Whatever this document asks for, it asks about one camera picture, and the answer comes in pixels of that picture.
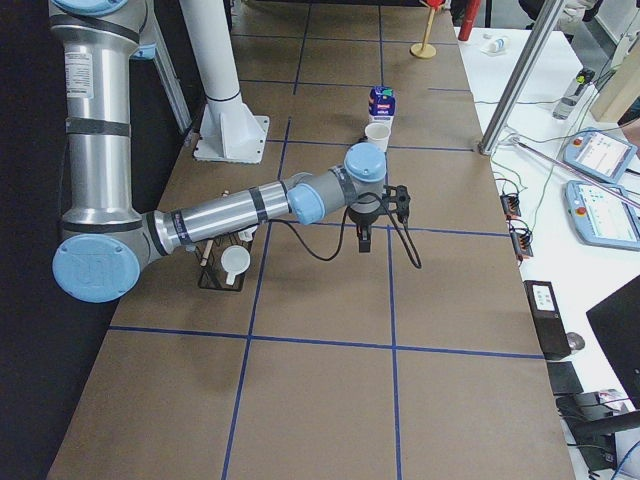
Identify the blue white milk carton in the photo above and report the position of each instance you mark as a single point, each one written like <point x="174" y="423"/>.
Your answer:
<point x="382" y="104"/>

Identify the far teach pendant tablet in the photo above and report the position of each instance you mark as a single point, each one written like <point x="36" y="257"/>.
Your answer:
<point x="599" y="155"/>

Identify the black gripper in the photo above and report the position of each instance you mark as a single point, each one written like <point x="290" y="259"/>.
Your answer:
<point x="363" y="217"/>

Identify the black wire cup rack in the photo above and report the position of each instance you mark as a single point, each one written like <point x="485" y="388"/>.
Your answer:
<point x="212" y="274"/>

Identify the red bottle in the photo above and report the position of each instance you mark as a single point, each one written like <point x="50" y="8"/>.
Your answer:
<point x="471" y="10"/>

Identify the teach pendant tablet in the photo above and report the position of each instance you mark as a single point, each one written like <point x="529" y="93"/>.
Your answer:
<point x="601" y="219"/>
<point x="599" y="155"/>

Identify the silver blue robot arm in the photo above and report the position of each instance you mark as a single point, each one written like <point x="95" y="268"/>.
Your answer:
<point x="106" y="243"/>

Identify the small white blue bottle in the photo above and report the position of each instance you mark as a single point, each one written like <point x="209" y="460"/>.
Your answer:
<point x="496" y="45"/>

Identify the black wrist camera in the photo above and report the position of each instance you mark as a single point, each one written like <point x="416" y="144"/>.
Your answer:
<point x="398" y="201"/>

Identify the white cup on rack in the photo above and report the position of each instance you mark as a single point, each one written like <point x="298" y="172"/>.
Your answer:
<point x="235" y="260"/>

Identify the wooden mug tree stand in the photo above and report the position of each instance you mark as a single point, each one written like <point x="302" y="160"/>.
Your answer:
<point x="424" y="49"/>

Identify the aluminium frame post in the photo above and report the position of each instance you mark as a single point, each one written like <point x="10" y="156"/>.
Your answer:
<point x="542" y="29"/>

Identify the white smiley mug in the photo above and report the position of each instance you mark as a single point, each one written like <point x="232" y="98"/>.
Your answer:
<point x="378" y="134"/>

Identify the white column with base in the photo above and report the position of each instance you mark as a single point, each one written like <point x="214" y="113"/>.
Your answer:
<point x="229" y="131"/>

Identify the near teach pendant tablet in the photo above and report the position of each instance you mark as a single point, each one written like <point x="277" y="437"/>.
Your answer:
<point x="601" y="219"/>

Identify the black box with label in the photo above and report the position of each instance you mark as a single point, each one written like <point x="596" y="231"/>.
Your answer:
<point x="547" y="319"/>

